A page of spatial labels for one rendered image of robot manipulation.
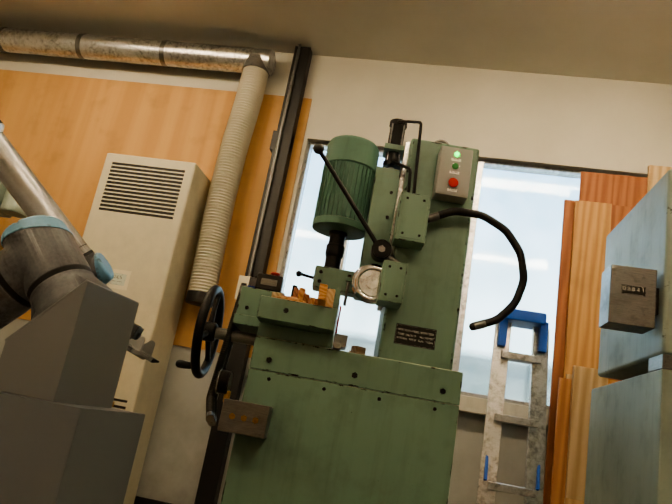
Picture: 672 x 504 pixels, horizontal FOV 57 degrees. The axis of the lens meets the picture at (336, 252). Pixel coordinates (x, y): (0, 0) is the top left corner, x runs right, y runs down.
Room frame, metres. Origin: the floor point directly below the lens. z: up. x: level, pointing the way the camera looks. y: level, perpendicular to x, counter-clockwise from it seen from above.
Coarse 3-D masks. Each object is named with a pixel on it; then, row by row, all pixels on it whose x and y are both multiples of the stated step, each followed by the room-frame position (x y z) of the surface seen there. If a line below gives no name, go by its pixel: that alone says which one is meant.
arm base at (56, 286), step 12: (72, 264) 1.40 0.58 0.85; (48, 276) 1.38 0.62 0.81; (60, 276) 1.38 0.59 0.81; (72, 276) 1.38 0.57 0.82; (84, 276) 1.40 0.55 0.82; (36, 288) 1.38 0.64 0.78; (48, 288) 1.37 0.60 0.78; (60, 288) 1.36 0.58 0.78; (72, 288) 1.36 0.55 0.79; (108, 288) 1.42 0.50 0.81; (36, 300) 1.37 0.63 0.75; (48, 300) 1.35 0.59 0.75; (36, 312) 1.36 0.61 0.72
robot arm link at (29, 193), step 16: (0, 128) 1.66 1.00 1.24; (0, 144) 1.66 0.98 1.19; (0, 160) 1.66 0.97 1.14; (16, 160) 1.68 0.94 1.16; (0, 176) 1.69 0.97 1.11; (16, 176) 1.68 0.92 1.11; (32, 176) 1.71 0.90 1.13; (16, 192) 1.70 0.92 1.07; (32, 192) 1.70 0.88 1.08; (32, 208) 1.72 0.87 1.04; (48, 208) 1.73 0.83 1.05; (80, 240) 1.78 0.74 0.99; (96, 256) 1.79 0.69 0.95; (96, 272) 1.79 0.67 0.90; (112, 272) 1.85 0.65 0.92
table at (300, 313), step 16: (272, 304) 1.65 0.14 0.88; (288, 304) 1.65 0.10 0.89; (304, 304) 1.65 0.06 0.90; (240, 320) 1.86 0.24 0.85; (256, 320) 1.86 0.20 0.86; (272, 320) 1.66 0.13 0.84; (288, 320) 1.65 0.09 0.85; (304, 320) 1.65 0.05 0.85; (320, 320) 1.64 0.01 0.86; (336, 320) 1.80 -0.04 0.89
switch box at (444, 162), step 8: (440, 152) 1.76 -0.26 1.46; (448, 152) 1.75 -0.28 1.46; (464, 152) 1.75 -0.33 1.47; (472, 152) 1.75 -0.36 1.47; (440, 160) 1.75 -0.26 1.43; (448, 160) 1.75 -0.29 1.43; (464, 160) 1.75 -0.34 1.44; (440, 168) 1.75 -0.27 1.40; (448, 168) 1.75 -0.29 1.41; (464, 168) 1.75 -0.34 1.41; (440, 176) 1.75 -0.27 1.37; (448, 176) 1.75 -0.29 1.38; (456, 176) 1.75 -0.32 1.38; (464, 176) 1.75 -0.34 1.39; (440, 184) 1.75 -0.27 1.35; (448, 184) 1.75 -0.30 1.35; (464, 184) 1.75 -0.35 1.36; (440, 192) 1.75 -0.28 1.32; (448, 192) 1.75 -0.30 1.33; (456, 192) 1.75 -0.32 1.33; (464, 192) 1.75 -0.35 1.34; (440, 200) 1.80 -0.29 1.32; (448, 200) 1.79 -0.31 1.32; (456, 200) 1.78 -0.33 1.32; (464, 200) 1.77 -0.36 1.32
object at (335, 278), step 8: (320, 272) 1.89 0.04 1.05; (328, 272) 1.90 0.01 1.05; (336, 272) 1.89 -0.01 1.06; (344, 272) 1.89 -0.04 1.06; (352, 272) 1.89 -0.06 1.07; (320, 280) 1.89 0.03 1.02; (328, 280) 1.89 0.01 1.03; (336, 280) 1.89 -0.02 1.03; (344, 280) 1.89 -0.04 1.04; (312, 288) 1.93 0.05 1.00; (328, 288) 1.90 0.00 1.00; (344, 288) 1.89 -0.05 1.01; (352, 296) 1.94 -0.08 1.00
